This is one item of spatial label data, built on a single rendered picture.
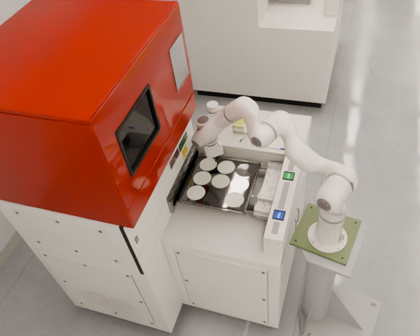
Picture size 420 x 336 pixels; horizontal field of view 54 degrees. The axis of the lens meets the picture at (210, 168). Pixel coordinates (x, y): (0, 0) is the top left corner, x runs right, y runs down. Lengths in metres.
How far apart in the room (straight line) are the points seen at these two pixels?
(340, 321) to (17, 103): 2.21
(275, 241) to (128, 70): 1.02
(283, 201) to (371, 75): 2.75
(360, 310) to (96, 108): 2.12
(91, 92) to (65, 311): 1.98
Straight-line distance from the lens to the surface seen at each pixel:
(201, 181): 2.30
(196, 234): 2.19
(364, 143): 3.85
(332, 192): 1.78
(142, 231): 1.97
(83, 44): 1.77
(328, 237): 2.06
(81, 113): 1.40
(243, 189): 2.24
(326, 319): 2.85
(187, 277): 2.46
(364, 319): 2.89
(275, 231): 2.01
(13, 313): 3.33
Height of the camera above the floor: 2.62
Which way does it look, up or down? 47 degrees down
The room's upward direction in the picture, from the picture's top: 9 degrees counter-clockwise
